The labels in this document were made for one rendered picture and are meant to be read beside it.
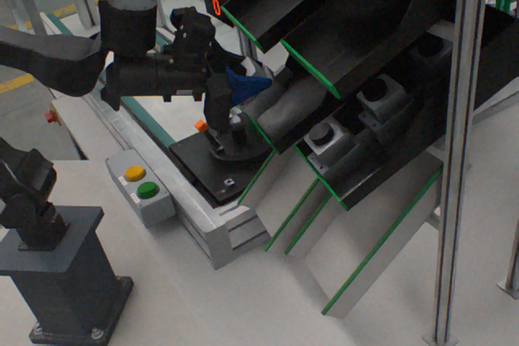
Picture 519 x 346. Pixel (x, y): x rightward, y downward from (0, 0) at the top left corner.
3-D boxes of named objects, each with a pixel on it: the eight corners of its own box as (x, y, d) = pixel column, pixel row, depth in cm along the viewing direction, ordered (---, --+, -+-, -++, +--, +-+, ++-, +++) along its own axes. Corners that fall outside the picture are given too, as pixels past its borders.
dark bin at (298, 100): (279, 155, 79) (251, 124, 74) (246, 113, 89) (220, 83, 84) (437, 27, 77) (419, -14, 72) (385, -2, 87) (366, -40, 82)
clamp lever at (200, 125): (216, 151, 114) (197, 129, 109) (212, 147, 116) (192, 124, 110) (229, 139, 115) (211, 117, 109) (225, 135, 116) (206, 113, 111)
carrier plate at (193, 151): (220, 209, 107) (219, 200, 106) (169, 152, 124) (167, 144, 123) (321, 156, 115) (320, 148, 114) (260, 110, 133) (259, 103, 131)
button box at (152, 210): (146, 229, 113) (138, 207, 109) (111, 179, 128) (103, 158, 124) (178, 214, 115) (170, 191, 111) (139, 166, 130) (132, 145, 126)
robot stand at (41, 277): (30, 343, 100) (-20, 268, 88) (66, 278, 111) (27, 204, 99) (105, 348, 96) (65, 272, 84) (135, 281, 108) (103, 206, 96)
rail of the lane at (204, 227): (215, 271, 107) (203, 230, 100) (79, 95, 171) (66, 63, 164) (239, 257, 109) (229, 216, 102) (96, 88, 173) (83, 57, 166)
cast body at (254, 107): (255, 121, 80) (221, 96, 76) (247, 104, 83) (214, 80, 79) (298, 80, 78) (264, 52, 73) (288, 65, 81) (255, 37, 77)
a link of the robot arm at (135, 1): (57, 91, 70) (49, 1, 63) (75, 60, 77) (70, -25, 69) (148, 104, 71) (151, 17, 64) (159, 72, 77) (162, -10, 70)
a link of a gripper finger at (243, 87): (225, 116, 74) (230, 76, 70) (219, 101, 76) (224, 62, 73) (275, 114, 76) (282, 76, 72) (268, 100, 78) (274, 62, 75)
